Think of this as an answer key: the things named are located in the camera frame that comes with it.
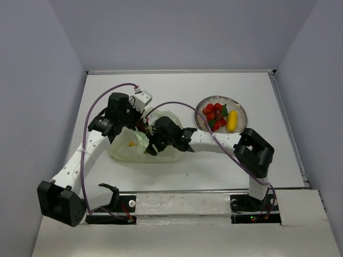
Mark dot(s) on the yellow fake fruit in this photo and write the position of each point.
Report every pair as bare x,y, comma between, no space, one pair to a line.
232,121

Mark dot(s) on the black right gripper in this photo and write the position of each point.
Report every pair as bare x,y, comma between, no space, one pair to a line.
151,140

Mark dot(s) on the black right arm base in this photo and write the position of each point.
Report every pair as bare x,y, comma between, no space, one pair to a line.
248,210

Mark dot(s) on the green printed plastic bag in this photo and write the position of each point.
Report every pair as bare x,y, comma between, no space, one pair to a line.
130,146

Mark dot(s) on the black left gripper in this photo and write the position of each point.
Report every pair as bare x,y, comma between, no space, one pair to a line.
138,113

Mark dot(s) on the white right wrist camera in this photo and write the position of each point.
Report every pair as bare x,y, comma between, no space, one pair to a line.
151,117

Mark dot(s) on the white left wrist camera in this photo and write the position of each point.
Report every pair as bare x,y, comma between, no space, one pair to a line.
140,99

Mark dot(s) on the dark red fake cherries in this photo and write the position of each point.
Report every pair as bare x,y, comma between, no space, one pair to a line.
141,126

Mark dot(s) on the red fake fruit bunch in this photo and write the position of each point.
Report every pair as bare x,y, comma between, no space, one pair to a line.
216,115

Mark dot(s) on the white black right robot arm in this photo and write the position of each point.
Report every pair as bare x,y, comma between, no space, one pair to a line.
247,149

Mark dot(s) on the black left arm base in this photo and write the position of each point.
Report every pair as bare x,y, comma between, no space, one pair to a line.
117,212

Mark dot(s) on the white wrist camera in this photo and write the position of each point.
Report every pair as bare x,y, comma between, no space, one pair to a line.
140,99
151,117

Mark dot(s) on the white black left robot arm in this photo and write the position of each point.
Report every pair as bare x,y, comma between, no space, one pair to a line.
64,198

